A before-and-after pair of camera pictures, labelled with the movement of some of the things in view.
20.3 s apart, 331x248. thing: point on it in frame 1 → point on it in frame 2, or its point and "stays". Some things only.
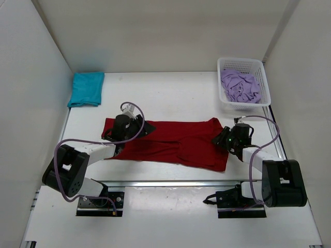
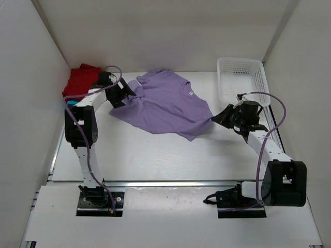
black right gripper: (220, 139) → (222, 119)
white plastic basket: (254, 67) stays
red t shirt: (189, 142) → (80, 80)
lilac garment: (240, 88) → (162, 103)
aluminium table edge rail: (169, 183) stays
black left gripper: (147, 128) → (124, 92)
